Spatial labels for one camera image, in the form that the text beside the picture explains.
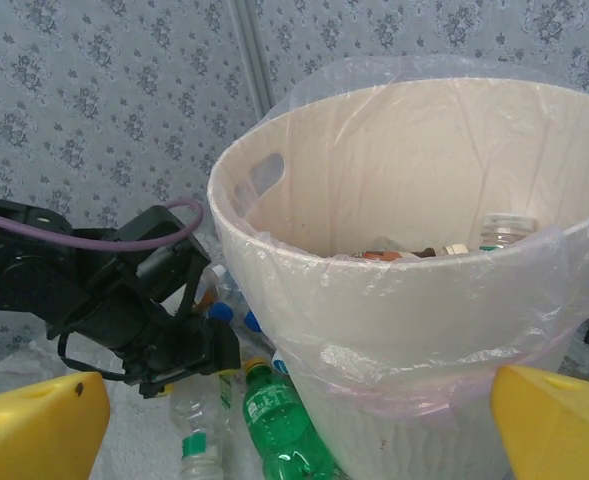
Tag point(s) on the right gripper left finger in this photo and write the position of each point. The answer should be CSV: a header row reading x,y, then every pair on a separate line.
x,y
34,430

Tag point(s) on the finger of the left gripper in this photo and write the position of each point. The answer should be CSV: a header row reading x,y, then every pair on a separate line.
x,y
156,386
222,350

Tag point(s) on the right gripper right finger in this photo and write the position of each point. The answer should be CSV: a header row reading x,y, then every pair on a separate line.
x,y
559,425

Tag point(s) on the clear bottle green label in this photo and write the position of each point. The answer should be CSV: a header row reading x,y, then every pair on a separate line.
x,y
194,445

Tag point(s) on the green plastic bottle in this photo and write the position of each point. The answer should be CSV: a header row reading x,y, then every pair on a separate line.
x,y
274,415

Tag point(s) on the orange label plastic bottle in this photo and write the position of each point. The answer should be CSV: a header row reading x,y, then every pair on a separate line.
x,y
379,255

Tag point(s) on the large clear plastic bottle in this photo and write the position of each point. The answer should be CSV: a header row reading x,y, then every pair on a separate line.
x,y
506,230

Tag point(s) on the cream plastic bin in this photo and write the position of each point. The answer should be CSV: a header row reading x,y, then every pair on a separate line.
x,y
424,440

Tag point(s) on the clear plastic bin liner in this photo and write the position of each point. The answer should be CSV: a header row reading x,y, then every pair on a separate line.
x,y
354,75

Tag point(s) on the small clear plastic bottle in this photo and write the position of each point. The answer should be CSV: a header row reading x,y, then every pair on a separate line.
x,y
221,312

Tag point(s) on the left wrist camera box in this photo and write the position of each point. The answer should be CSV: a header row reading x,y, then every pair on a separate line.
x,y
164,260

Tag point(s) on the aluminium left frame post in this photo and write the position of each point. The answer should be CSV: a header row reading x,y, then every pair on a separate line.
x,y
254,50

